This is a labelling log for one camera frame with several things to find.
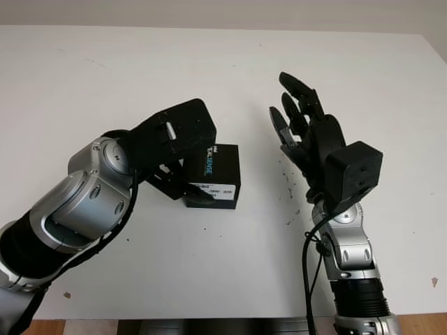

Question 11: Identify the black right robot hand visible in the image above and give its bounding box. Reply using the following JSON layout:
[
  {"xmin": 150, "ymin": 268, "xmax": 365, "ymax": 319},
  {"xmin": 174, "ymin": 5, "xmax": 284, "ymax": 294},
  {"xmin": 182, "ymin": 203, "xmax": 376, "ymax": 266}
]
[{"xmin": 268, "ymin": 71, "xmax": 347, "ymax": 204}]

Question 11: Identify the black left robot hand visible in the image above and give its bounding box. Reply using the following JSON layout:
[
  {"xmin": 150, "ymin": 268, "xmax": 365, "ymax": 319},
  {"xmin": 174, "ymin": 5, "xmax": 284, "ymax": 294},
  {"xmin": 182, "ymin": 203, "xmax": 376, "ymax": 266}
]
[{"xmin": 145, "ymin": 153, "xmax": 217, "ymax": 203}]

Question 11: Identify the black RealSense box lid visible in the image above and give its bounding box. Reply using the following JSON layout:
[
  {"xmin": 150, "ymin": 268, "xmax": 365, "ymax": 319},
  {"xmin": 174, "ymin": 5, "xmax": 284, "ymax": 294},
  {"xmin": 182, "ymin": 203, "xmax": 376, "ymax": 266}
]
[{"xmin": 183, "ymin": 142, "xmax": 243, "ymax": 204}]

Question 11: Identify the black box base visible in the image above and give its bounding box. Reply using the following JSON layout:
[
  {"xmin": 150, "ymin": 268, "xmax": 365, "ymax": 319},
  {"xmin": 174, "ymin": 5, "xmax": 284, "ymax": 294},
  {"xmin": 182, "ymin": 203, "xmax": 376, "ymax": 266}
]
[{"xmin": 185, "ymin": 195, "xmax": 239, "ymax": 211}]

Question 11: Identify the dark robot torso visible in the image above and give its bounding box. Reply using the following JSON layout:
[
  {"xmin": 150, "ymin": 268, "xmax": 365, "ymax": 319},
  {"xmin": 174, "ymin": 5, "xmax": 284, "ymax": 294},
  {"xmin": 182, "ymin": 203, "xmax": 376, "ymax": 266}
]
[{"xmin": 117, "ymin": 309, "xmax": 336, "ymax": 335}]

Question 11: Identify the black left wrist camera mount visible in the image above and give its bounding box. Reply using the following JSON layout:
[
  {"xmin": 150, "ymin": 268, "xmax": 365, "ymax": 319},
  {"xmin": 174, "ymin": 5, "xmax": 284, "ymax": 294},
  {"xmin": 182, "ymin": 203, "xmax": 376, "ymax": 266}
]
[{"xmin": 120, "ymin": 98, "xmax": 219, "ymax": 167}]

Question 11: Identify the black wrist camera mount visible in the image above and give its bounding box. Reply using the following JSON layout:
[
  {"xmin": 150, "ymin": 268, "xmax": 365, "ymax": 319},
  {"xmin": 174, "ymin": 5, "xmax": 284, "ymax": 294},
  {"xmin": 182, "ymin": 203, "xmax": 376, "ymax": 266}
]
[
  {"xmin": 120, "ymin": 98, "xmax": 219, "ymax": 167},
  {"xmin": 324, "ymin": 141, "xmax": 384, "ymax": 214}
]

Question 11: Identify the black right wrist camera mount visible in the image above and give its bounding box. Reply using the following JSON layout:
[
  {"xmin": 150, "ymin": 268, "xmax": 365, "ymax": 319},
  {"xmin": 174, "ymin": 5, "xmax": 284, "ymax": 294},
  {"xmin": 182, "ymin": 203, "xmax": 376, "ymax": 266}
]
[{"xmin": 324, "ymin": 141, "xmax": 384, "ymax": 214}]

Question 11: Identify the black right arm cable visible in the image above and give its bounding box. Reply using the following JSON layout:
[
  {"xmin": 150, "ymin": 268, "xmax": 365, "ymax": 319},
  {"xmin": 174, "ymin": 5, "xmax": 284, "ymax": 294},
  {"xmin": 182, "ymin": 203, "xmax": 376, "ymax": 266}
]
[{"xmin": 301, "ymin": 205, "xmax": 338, "ymax": 335}]

